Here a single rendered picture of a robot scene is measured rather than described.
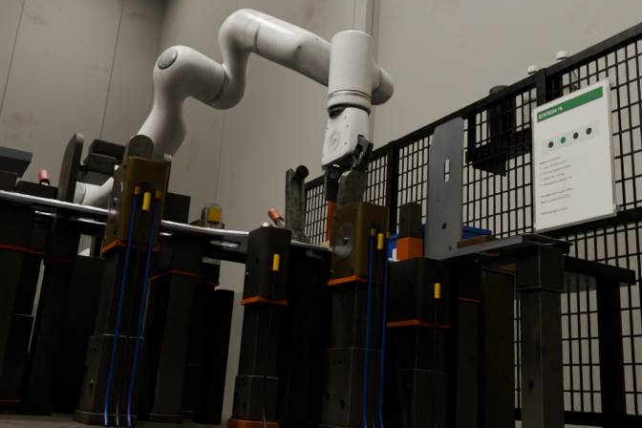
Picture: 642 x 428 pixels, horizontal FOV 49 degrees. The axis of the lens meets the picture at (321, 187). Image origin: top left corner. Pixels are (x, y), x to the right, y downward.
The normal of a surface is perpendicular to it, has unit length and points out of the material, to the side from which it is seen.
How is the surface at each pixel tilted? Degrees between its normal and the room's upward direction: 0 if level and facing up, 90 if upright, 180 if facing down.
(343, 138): 90
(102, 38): 90
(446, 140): 90
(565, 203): 90
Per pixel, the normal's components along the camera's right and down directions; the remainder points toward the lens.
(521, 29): -0.83, -0.22
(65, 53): 0.56, -0.20
